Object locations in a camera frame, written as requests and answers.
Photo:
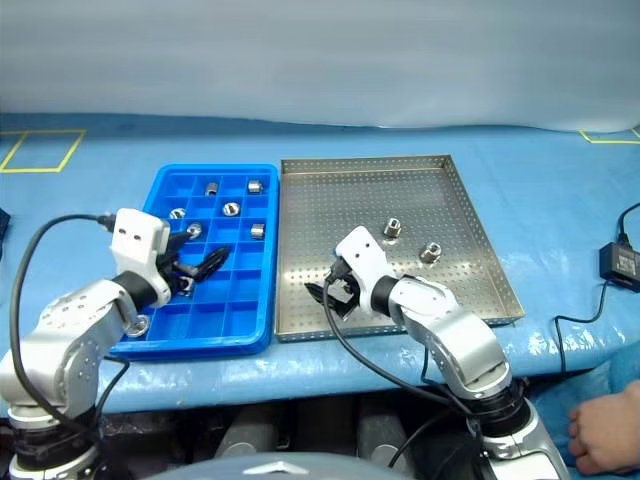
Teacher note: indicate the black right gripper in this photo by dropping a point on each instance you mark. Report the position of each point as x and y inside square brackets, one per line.
[345, 292]

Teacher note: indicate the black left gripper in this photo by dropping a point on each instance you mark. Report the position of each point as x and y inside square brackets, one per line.
[172, 277]

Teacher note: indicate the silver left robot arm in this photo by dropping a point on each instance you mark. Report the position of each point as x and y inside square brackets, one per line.
[70, 330]

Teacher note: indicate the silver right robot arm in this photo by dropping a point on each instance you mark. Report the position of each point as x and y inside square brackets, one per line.
[450, 330]

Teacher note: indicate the blue compartment tray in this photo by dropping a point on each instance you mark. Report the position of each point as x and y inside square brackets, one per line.
[240, 310]

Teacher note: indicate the perforated steel tray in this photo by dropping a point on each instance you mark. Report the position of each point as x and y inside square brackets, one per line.
[350, 200]

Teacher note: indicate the person's bare hand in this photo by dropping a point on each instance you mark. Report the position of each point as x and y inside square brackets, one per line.
[607, 430]

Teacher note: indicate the metal roller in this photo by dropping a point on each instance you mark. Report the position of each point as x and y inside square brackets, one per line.
[194, 229]
[138, 326]
[393, 228]
[257, 231]
[176, 213]
[186, 284]
[255, 186]
[231, 208]
[212, 188]
[430, 251]

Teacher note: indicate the dark rounded grey shape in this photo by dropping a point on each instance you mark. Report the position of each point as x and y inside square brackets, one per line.
[382, 432]
[247, 430]

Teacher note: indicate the grey robot torso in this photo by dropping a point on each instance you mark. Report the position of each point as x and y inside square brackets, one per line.
[280, 467]

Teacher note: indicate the black box at table edge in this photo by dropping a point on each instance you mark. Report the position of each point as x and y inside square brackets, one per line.
[3, 232]

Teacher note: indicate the black power adapter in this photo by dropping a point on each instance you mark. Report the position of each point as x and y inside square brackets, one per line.
[620, 265]

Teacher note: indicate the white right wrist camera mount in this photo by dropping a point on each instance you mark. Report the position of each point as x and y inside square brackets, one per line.
[362, 260]

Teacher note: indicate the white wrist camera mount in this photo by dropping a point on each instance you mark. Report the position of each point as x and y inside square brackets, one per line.
[362, 260]
[132, 240]

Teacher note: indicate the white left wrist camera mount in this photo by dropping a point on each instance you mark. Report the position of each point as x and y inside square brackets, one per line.
[132, 240]

